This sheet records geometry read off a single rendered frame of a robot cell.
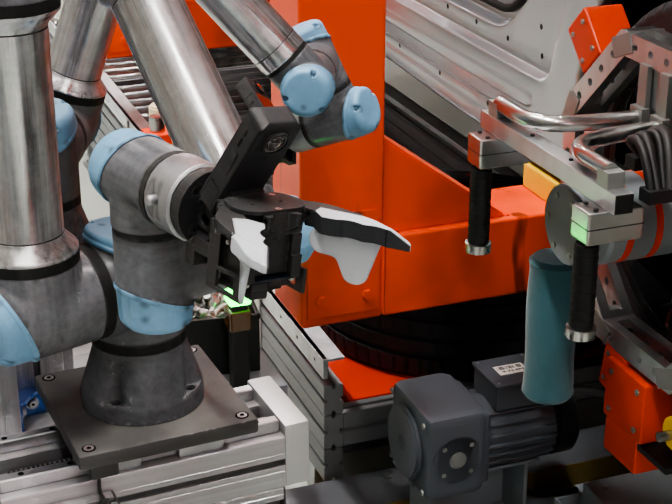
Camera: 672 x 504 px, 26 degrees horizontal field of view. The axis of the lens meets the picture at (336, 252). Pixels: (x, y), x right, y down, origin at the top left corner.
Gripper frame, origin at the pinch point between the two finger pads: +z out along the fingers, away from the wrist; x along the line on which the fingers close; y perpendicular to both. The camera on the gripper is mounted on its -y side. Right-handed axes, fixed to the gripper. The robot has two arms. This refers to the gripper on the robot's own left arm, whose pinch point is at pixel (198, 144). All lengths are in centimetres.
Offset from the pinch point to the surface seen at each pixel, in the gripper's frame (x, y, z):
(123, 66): 169, -131, 194
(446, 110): 270, -133, 121
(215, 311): 22.9, 21.5, 14.7
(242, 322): 18.9, 25.9, 4.7
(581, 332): 17, 37, -61
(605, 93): 39, -10, -56
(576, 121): 19, 4, -61
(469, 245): 28.1, 16.5, -35.8
